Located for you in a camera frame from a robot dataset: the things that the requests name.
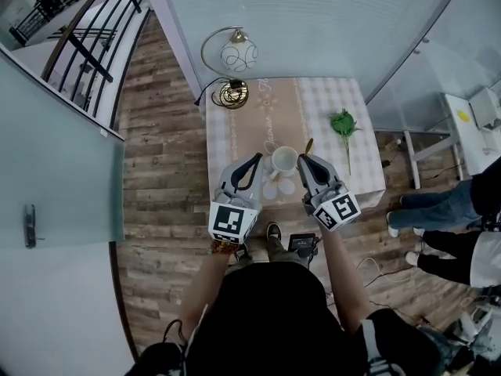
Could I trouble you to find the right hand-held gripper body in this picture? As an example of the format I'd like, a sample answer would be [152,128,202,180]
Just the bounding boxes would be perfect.
[301,183,362,233]

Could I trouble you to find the white cup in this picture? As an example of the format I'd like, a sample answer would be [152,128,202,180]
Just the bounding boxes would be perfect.
[269,146,299,180]

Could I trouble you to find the person's left forearm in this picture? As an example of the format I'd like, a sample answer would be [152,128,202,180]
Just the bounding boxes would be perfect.
[178,244,239,346]

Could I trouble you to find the black door handle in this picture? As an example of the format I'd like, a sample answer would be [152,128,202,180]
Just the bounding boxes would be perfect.
[23,204,46,249]

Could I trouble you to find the person's right forearm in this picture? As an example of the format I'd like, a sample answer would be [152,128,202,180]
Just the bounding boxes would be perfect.
[318,225,377,333]

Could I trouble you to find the black metal railing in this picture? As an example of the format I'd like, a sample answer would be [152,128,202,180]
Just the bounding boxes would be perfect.
[8,0,152,129]

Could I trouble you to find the black box device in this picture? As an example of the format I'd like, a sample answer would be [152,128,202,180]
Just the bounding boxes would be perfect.
[288,232,319,259]

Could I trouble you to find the black lamp cable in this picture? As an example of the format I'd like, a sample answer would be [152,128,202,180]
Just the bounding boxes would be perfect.
[193,77,240,107]

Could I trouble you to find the person's legs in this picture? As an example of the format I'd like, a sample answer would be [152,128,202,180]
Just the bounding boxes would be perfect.
[225,233,311,270]

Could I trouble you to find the colourful beaded bracelet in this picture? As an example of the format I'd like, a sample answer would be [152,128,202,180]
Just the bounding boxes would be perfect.
[208,238,240,257]

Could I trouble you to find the white floor cable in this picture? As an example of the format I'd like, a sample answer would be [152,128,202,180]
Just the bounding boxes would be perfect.
[355,256,416,289]

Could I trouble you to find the gold lamp with white globe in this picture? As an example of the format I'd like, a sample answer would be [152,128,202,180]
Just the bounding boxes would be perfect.
[200,25,260,110]

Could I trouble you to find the frosted glass door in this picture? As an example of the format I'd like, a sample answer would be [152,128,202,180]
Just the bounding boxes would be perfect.
[0,47,126,250]

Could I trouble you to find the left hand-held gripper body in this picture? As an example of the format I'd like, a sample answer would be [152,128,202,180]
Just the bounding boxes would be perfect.
[208,186,262,247]

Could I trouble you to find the person's black shirt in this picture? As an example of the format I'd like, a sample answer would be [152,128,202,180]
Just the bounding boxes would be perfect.
[128,262,445,376]

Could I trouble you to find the beige checked tablecloth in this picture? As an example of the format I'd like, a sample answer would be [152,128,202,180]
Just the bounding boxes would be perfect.
[204,77,387,212]

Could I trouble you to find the green artificial leaf sprig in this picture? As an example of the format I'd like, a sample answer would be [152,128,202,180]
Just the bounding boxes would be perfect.
[329,108,363,176]

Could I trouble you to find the white side table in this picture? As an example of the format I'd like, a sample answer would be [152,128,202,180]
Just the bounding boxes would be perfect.
[402,87,501,190]

